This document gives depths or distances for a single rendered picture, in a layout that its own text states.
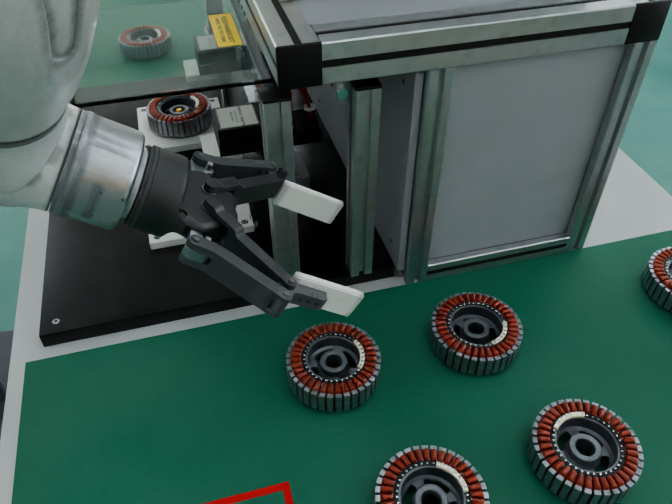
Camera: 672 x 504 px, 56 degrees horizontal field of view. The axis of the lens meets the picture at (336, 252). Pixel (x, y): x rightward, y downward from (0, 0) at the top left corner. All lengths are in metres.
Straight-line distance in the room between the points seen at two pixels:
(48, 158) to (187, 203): 0.12
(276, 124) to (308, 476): 0.38
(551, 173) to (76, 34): 0.64
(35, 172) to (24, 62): 0.14
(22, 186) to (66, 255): 0.45
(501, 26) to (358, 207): 0.26
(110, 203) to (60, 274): 0.42
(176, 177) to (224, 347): 0.33
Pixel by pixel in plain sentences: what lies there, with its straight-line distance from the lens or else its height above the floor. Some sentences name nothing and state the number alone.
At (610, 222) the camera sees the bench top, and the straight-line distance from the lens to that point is 1.07.
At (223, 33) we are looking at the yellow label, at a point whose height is 1.07.
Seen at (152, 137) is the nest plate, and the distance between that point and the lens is 1.16.
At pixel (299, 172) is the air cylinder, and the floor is 0.82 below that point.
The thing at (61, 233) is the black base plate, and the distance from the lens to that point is 1.01.
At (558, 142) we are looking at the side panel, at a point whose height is 0.94.
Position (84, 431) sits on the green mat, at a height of 0.75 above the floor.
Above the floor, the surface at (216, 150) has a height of 0.88.
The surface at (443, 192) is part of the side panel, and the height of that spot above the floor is 0.89.
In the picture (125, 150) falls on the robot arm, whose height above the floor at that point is 1.10.
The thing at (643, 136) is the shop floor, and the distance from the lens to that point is 2.86.
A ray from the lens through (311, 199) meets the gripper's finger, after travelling 0.67.
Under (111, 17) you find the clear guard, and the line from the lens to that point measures 0.87.
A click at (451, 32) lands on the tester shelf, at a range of 0.69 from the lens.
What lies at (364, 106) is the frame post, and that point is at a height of 1.03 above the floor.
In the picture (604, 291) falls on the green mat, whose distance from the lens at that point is 0.95.
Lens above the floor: 1.38
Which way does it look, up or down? 43 degrees down
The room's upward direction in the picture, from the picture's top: straight up
